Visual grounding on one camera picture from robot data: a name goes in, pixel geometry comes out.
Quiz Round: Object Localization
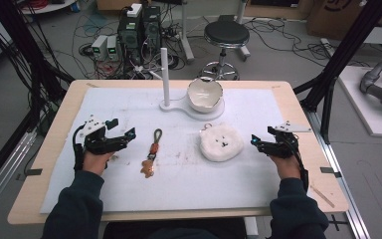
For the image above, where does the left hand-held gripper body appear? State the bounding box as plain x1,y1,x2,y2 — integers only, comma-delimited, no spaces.
78,115,129,156

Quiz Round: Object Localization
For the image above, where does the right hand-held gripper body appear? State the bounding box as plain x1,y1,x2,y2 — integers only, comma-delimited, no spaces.
262,120,312,159

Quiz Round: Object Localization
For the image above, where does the person's left hand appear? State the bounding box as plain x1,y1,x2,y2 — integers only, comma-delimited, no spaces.
82,149,117,177

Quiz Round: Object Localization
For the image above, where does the person's right hand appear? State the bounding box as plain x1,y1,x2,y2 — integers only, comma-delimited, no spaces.
269,153,303,182

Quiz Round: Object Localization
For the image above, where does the white plush bear pouch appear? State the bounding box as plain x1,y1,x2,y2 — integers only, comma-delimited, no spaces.
198,121,246,163

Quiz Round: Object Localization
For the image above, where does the wooden table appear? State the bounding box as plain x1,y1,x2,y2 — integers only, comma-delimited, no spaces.
7,78,350,226

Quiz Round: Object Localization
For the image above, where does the black tape strip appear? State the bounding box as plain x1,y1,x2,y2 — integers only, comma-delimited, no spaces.
25,167,44,177
319,166,343,179

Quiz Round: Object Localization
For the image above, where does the white stand with pole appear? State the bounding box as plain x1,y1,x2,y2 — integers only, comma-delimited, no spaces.
158,47,227,122

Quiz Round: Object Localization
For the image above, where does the thin wooden stick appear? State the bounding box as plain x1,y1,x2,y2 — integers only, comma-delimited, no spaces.
309,184,336,209

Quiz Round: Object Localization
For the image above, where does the white ceramic bowl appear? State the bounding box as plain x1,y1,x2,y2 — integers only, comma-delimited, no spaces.
186,76,225,115

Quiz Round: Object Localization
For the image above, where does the white table mat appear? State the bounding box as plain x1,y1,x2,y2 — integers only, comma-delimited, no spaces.
39,86,295,214

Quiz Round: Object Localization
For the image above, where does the grey power supply unit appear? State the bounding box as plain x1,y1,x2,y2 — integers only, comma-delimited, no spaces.
106,35,120,62
91,34,109,61

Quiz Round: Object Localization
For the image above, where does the white floor board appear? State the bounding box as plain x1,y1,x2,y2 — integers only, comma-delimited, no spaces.
337,65,382,139

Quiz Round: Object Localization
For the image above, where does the black computer tower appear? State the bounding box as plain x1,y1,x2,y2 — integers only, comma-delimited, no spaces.
116,2,144,67
141,5,162,52

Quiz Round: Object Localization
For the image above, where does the black round stool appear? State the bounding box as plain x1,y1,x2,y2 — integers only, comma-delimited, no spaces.
198,19,252,82

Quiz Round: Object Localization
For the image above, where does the white desk leg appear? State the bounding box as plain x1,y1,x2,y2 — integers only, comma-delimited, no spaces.
178,0,196,65

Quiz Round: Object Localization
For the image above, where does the cardboard box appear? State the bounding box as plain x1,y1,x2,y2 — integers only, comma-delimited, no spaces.
305,0,382,42

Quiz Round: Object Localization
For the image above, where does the white round table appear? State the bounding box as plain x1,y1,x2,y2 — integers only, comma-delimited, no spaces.
19,0,78,16

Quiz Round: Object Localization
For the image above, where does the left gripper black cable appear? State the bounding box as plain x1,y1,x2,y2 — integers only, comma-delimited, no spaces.
72,123,87,172

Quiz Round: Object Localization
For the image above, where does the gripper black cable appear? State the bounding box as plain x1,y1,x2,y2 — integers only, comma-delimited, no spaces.
286,133,310,193
72,123,87,172

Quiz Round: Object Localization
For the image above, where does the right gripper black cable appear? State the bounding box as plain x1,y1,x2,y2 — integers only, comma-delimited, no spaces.
286,133,310,193

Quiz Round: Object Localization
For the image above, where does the gingerbread man keychain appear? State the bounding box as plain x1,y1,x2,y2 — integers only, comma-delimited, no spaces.
139,127,164,179

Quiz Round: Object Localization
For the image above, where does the aluminium rail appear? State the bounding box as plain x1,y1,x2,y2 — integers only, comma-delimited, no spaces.
305,109,373,239
0,129,38,223

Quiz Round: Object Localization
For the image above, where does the black frame post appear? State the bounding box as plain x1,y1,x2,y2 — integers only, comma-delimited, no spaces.
291,0,382,145
0,0,76,197

